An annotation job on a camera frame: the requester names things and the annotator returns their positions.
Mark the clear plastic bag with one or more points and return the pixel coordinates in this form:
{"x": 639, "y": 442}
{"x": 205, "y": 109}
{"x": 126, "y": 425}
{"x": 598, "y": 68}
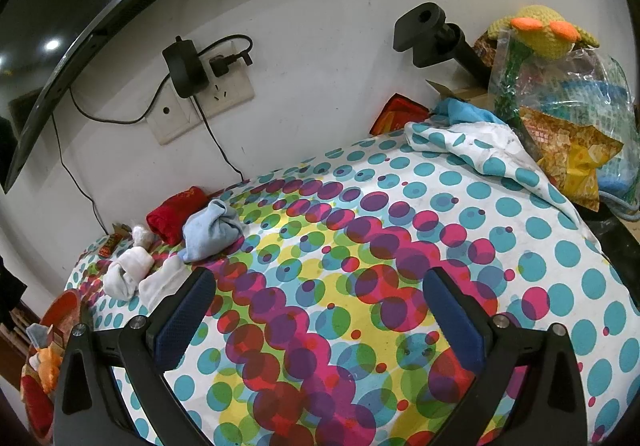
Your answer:
{"x": 592, "y": 71}

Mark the yellow snack packet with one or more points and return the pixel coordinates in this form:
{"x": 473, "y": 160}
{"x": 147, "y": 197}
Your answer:
{"x": 575, "y": 161}

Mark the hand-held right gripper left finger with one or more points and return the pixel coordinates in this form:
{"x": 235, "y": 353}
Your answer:
{"x": 184, "y": 323}

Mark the light blue sock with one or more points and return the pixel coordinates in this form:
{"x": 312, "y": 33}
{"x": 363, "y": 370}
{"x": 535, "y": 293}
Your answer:
{"x": 210, "y": 231}

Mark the red sock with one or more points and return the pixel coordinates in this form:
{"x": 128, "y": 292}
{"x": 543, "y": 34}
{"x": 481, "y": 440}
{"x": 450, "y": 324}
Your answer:
{"x": 172, "y": 216}

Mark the dotted colourful tablecloth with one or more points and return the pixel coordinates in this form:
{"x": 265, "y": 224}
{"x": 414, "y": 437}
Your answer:
{"x": 350, "y": 226}

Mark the yellow crochet toy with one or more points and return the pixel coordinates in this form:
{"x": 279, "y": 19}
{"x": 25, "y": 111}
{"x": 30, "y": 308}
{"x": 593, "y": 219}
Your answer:
{"x": 540, "y": 37}

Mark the small cardboard packet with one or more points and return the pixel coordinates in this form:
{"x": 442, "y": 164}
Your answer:
{"x": 111, "y": 243}

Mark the red woven basket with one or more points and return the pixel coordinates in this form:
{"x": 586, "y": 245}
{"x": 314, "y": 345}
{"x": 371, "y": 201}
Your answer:
{"x": 35, "y": 406}

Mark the white wall coax plate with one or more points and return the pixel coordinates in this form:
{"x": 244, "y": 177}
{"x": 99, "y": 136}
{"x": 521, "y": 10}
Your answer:
{"x": 167, "y": 123}

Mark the blue cloth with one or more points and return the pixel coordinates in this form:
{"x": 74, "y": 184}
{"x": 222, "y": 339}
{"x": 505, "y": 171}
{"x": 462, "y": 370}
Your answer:
{"x": 465, "y": 112}

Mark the black power adapter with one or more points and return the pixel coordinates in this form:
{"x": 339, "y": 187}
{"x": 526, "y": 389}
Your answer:
{"x": 182, "y": 68}

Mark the green patterned packet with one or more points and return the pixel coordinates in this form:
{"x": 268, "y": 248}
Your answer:
{"x": 507, "y": 91}

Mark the red box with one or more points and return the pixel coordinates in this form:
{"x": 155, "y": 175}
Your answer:
{"x": 400, "y": 113}

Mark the white wall power socket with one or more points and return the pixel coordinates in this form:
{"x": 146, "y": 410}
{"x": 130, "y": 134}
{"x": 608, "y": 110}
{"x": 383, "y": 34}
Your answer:
{"x": 232, "y": 93}

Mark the black plug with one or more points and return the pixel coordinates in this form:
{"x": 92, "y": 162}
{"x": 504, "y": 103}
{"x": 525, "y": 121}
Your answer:
{"x": 222, "y": 66}

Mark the cardboard box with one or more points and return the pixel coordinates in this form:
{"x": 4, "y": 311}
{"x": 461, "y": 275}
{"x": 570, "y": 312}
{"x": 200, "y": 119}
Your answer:
{"x": 470, "y": 99}

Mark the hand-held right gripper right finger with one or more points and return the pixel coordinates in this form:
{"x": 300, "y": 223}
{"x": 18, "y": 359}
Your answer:
{"x": 454, "y": 323}

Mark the white sock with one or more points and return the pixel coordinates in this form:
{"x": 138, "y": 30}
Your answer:
{"x": 142, "y": 236}
{"x": 125, "y": 273}
{"x": 162, "y": 282}

